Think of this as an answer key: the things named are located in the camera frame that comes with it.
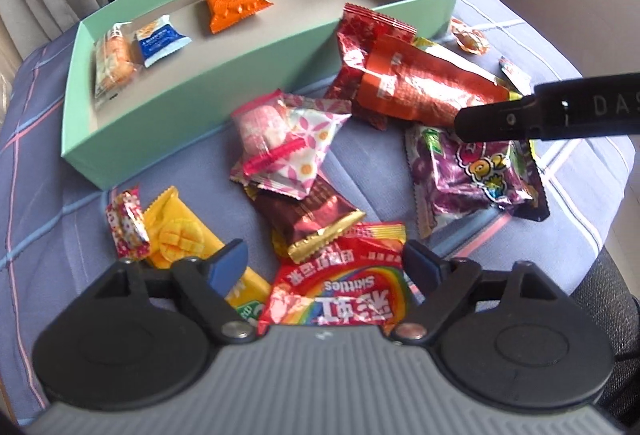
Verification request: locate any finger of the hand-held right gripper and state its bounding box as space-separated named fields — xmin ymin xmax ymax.
xmin=453 ymin=94 xmax=540 ymax=142

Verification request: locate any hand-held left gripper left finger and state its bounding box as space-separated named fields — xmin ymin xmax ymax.
xmin=92 ymin=238 xmax=256 ymax=346

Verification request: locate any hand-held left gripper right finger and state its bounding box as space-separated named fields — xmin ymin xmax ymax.
xmin=390 ymin=240 xmax=572 ymax=346

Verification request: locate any yellow mango snack packet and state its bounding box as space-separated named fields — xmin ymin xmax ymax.
xmin=142 ymin=186 xmax=274 ymax=321

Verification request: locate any purple grape candy packet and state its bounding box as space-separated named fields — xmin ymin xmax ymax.
xmin=404 ymin=124 xmax=551 ymax=240

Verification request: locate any orange red foil snack packet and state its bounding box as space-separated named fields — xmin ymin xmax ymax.
xmin=357 ymin=34 xmax=511 ymax=129

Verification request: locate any brown chocolate packet gold edge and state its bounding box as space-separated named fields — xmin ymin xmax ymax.
xmin=244 ymin=174 xmax=367 ymax=265

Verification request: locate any red rainbow candy packet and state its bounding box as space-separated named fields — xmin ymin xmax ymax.
xmin=255 ymin=221 xmax=414 ymax=336

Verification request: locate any small red white floral packet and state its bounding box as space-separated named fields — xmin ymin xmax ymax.
xmin=104 ymin=186 xmax=152 ymax=262

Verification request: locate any pink floral snack packet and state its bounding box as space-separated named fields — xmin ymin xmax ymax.
xmin=229 ymin=94 xmax=354 ymax=201

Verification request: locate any pink marshmallow packet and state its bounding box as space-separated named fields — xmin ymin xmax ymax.
xmin=230 ymin=88 xmax=306 ymax=176

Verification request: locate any dark red floral snack packet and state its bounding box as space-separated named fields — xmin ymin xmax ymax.
xmin=323 ymin=2 xmax=419 ymax=131

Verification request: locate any mint green cardboard box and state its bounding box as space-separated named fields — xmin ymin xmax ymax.
xmin=60 ymin=0 xmax=459 ymax=191

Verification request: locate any small white red candy packet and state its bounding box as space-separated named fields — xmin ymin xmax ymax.
xmin=497 ymin=56 xmax=534 ymax=96

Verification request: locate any small orange candy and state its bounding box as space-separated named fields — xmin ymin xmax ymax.
xmin=449 ymin=17 xmax=491 ymax=56

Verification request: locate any black mesh chair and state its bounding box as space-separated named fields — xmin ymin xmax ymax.
xmin=569 ymin=244 xmax=640 ymax=427

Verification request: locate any clear biscuit packet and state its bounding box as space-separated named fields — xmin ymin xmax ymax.
xmin=93 ymin=22 xmax=144 ymax=109

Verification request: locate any blue white snack packet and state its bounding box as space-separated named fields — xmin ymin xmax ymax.
xmin=132 ymin=14 xmax=194 ymax=69

